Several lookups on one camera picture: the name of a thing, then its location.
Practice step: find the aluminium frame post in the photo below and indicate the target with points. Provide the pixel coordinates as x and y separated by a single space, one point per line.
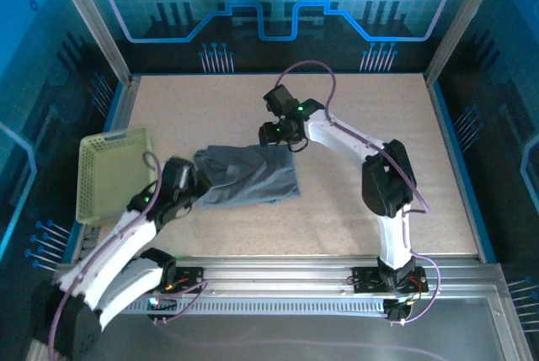
463 20
90 24

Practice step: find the grey t-shirt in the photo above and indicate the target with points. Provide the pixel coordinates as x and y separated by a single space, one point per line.
252 180

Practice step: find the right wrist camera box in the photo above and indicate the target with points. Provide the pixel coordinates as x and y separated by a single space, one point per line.
280 92

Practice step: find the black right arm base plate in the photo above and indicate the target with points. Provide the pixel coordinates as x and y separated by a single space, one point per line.
366 279

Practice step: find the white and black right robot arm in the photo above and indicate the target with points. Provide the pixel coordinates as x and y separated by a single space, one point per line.
337 138

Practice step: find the small black controller board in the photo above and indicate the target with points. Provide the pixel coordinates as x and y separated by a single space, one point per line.
162 316
396 314

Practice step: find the pale green perforated plastic basket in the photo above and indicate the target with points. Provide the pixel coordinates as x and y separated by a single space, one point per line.
113 176

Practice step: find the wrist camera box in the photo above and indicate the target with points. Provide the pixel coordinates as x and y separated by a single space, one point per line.
183 176
280 92

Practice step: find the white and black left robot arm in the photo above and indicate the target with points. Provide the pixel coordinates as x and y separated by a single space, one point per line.
113 247

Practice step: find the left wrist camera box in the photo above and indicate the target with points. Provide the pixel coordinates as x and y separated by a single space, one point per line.
183 176

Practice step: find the steel panel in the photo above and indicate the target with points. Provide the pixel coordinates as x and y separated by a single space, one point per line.
273 336

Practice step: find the aluminium mounting rail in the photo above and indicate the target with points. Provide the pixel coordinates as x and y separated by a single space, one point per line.
273 277

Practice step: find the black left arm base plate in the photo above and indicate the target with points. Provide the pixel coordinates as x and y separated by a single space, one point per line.
191 281

